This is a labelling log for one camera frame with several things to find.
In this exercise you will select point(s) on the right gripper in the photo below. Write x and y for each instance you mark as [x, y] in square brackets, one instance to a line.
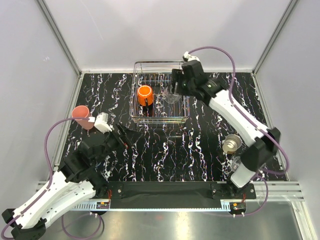
[177, 76]

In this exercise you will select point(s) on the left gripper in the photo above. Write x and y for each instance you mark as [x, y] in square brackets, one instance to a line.
[129, 137]

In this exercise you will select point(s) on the clear faceted glass tumbler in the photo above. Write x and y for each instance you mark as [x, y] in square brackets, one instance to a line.
[170, 98]

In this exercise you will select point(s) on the orange cup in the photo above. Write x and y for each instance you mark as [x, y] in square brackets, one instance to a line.
[145, 95]

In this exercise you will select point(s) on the pink plastic cup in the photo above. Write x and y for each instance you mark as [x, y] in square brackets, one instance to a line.
[82, 115]

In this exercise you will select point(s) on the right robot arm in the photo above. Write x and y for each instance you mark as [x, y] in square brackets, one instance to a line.
[262, 142]

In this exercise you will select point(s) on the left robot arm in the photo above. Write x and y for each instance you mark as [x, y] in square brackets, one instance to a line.
[75, 181]

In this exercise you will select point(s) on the black base bar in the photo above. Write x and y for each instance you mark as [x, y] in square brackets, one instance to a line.
[153, 195]

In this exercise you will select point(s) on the metal cup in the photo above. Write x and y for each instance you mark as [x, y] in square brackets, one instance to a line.
[231, 144]

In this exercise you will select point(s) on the small clear plastic cup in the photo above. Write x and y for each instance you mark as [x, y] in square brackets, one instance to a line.
[235, 163]

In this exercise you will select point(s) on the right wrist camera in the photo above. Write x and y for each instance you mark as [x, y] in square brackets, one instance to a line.
[187, 57]

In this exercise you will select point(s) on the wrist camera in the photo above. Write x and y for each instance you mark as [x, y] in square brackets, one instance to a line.
[101, 123]
[187, 57]

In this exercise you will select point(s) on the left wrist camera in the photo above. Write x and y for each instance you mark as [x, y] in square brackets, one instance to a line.
[101, 123]

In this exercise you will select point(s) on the wire dish rack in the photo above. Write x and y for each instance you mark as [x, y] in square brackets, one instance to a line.
[157, 75]

